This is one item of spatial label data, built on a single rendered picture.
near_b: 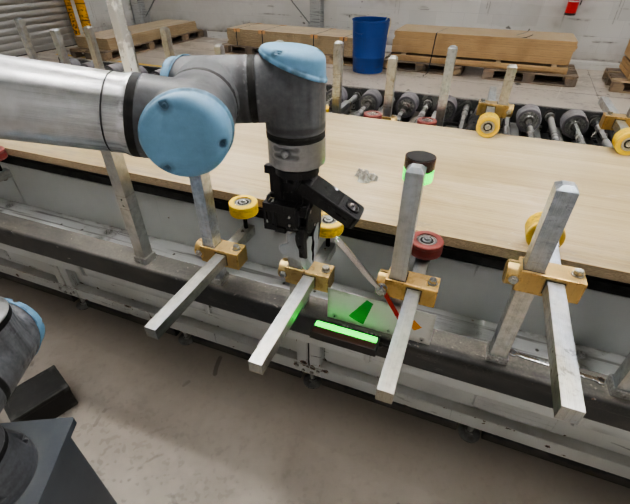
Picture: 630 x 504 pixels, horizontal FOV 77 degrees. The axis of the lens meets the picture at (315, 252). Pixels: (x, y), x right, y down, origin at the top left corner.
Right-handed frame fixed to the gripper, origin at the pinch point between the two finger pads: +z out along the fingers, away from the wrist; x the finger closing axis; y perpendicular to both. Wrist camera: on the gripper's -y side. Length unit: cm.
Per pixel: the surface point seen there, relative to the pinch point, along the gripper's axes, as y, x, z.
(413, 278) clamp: -18.3, -16.5, 11.5
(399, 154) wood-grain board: -4, -77, 8
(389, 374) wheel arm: -18.4, 9.8, 12.5
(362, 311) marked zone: -8.0, -14.1, 23.2
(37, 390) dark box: 109, 6, 86
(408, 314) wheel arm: -19.1, -6.0, 12.5
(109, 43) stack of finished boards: 555, -526, 73
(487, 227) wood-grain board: -33, -39, 9
